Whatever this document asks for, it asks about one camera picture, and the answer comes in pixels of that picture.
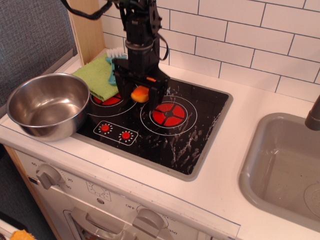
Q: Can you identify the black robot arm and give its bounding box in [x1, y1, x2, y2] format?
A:
[112, 0, 170, 111]

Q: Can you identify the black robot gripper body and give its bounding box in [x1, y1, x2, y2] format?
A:
[112, 43, 170, 88]

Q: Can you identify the left grey oven dial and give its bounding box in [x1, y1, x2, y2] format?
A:
[36, 164, 62, 190]

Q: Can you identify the stainless steel bowl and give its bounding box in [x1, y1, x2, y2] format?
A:
[6, 73, 90, 142]

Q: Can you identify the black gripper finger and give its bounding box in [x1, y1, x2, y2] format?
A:
[148, 84, 168, 111]
[115, 76, 135, 104]

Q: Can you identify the right grey oven dial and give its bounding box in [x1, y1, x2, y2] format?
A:
[132, 208, 165, 238]

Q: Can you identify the grey faucet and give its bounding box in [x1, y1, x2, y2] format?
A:
[304, 96, 320, 131]

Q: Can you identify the orange object bottom corner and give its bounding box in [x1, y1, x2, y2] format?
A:
[10, 230, 35, 240]

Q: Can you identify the left red stove knob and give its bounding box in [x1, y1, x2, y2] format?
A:
[100, 124, 110, 133]

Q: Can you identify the green folded cloth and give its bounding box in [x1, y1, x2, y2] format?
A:
[72, 54, 119, 101]

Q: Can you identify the light wooden side post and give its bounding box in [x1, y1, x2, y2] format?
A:
[68, 0, 105, 66]

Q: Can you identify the orange plush lobster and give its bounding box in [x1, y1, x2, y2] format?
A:
[130, 85, 149, 103]

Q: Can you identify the black toy stove top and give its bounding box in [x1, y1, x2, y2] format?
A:
[74, 79, 233, 181]

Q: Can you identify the red stove knob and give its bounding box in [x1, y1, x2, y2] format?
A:
[100, 124, 110, 133]
[121, 131, 131, 141]

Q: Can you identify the grey plastic sink basin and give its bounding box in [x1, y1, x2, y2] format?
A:
[239, 112, 320, 232]

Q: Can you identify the white toy oven front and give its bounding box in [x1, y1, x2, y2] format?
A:
[16, 151, 240, 240]

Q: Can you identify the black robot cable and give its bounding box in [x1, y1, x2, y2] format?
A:
[60, 0, 113, 21]

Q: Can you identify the teal dish brush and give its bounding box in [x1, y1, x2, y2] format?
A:
[105, 47, 128, 86]

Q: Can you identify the right red stove knob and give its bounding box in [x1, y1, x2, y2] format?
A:
[121, 131, 131, 141]

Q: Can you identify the grey oven dial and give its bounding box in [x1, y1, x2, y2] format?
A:
[132, 208, 165, 238]
[36, 164, 62, 190]

